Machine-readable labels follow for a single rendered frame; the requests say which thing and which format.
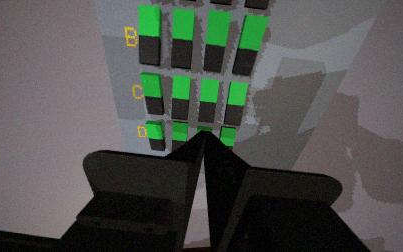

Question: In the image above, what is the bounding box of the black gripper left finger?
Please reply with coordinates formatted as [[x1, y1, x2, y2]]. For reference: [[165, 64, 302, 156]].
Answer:
[[83, 130, 206, 252]]

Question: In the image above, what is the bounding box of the grey switch panel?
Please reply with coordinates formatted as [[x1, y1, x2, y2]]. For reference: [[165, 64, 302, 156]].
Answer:
[[95, 0, 385, 171]]

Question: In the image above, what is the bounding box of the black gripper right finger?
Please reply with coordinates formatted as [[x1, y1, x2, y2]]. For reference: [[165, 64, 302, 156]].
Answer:
[[204, 131, 342, 252]]

